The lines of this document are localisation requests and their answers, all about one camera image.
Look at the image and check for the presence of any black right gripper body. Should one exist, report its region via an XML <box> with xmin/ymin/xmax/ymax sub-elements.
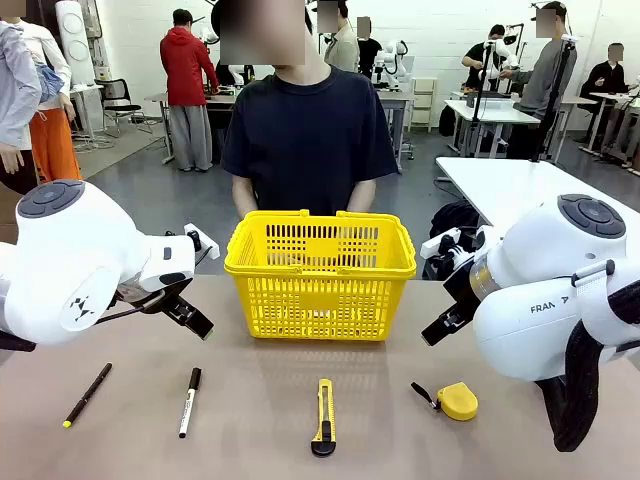
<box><xmin>442</xmin><ymin>261</ymin><xmax>482</xmax><ymax>320</ymax></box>

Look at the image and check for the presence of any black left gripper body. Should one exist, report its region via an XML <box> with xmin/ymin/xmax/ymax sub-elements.
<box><xmin>115</xmin><ymin>272</ymin><xmax>194</xmax><ymax>316</ymax></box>

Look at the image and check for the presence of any yellow tape measure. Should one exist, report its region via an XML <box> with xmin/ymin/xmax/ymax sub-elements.
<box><xmin>410</xmin><ymin>381</ymin><xmax>479</xmax><ymax>421</ymax></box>

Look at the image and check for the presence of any white marker black cap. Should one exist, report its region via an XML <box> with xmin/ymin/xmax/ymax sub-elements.
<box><xmin>178</xmin><ymin>367</ymin><xmax>203</xmax><ymax>440</ymax></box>

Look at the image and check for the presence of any yellow black utility knife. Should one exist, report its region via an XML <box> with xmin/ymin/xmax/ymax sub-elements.
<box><xmin>310</xmin><ymin>378</ymin><xmax>335</xmax><ymax>457</ymax></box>

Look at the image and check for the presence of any person's right forearm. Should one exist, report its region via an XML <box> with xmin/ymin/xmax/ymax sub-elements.
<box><xmin>232</xmin><ymin>187</ymin><xmax>261</xmax><ymax>220</ymax></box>

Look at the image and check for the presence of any person's left forearm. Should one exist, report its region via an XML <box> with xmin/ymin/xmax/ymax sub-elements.
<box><xmin>347</xmin><ymin>182</ymin><xmax>377</xmax><ymax>214</ymax></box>

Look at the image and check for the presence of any yellow plastic shopping basket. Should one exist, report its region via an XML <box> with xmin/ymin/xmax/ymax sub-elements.
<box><xmin>223</xmin><ymin>209</ymin><xmax>418</xmax><ymax>343</ymax></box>

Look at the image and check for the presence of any person in navy t-shirt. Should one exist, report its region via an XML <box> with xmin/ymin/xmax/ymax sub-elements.
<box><xmin>221</xmin><ymin>0</ymin><xmax>400</xmax><ymax>221</ymax></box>

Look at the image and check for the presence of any person in grey sweater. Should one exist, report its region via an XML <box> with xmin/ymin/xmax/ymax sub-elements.
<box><xmin>499</xmin><ymin>2</ymin><xmax>579</xmax><ymax>161</ymax></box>

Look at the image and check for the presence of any person in black with cap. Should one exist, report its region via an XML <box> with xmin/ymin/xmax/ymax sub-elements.
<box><xmin>460</xmin><ymin>23</ymin><xmax>509</xmax><ymax>94</ymax></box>

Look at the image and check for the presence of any person in red hoodie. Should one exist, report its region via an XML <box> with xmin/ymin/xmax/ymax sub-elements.
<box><xmin>159</xmin><ymin>8</ymin><xmax>221</xmax><ymax>173</ymax></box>

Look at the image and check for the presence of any seated person in black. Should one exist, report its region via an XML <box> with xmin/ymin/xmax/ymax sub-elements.
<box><xmin>579</xmin><ymin>43</ymin><xmax>630</xmax><ymax>99</ymax></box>

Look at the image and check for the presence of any person in beige jacket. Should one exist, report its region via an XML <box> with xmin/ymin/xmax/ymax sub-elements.
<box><xmin>319</xmin><ymin>0</ymin><xmax>361</xmax><ymax>74</ymax></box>

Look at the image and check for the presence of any black backpack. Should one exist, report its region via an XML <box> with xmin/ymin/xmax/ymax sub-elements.
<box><xmin>428</xmin><ymin>199</ymin><xmax>481</xmax><ymax>244</ymax></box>

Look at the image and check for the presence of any large white table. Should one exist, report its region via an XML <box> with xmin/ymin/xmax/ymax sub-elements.
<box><xmin>434</xmin><ymin>156</ymin><xmax>640</xmax><ymax>231</ymax></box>

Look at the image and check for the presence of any black pen yellow tip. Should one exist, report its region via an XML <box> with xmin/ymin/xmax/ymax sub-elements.
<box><xmin>62</xmin><ymin>362</ymin><xmax>114</xmax><ymax>429</ymax></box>

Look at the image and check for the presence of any white workbench table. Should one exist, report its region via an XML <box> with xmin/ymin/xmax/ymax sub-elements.
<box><xmin>443</xmin><ymin>98</ymin><xmax>541</xmax><ymax>159</ymax></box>

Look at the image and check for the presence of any mannequin with orange pants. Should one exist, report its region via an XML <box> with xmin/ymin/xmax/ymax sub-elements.
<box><xmin>14</xmin><ymin>17</ymin><xmax>84</xmax><ymax>184</ymax></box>

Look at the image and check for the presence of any white drawer cabinet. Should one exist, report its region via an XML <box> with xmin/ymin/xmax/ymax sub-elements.
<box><xmin>409</xmin><ymin>77</ymin><xmax>439</xmax><ymax>134</ymax></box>

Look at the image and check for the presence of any black office chair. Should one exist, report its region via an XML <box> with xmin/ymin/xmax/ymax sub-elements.
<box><xmin>94</xmin><ymin>78</ymin><xmax>154</xmax><ymax>139</ymax></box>

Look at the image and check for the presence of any grey robot workbench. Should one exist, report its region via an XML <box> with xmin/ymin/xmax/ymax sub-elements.
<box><xmin>374</xmin><ymin>88</ymin><xmax>416</xmax><ymax>174</ymax></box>

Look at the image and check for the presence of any grey table with tools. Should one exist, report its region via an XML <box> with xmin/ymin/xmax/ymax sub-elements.
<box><xmin>144</xmin><ymin>89</ymin><xmax>237</xmax><ymax>166</ymax></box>

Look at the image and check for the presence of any thin black stand pole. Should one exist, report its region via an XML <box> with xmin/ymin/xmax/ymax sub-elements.
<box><xmin>471</xmin><ymin>42</ymin><xmax>495</xmax><ymax>126</ymax></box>

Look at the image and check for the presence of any white black background robot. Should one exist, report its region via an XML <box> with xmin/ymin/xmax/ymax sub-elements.
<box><xmin>199</xmin><ymin>24</ymin><xmax>254</xmax><ymax>87</ymax></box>

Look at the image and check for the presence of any mannequin with brown apron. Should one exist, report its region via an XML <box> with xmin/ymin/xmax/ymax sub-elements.
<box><xmin>0</xmin><ymin>19</ymin><xmax>44</xmax><ymax>196</ymax></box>

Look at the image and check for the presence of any white tower air conditioner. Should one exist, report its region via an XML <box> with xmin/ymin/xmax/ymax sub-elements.
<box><xmin>54</xmin><ymin>0</ymin><xmax>96</xmax><ymax>86</ymax></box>

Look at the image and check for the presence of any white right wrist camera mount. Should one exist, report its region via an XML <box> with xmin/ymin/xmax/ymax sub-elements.
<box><xmin>421</xmin><ymin>225</ymin><xmax>501</xmax><ymax>269</ymax></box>

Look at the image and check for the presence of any black braided cable sleeve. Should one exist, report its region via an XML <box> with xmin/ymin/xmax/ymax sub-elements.
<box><xmin>542</xmin><ymin>279</ymin><xmax>640</xmax><ymax>454</ymax></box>

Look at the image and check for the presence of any thick black camera pole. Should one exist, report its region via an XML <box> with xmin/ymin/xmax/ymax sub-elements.
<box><xmin>530</xmin><ymin>34</ymin><xmax>579</xmax><ymax>164</ymax></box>

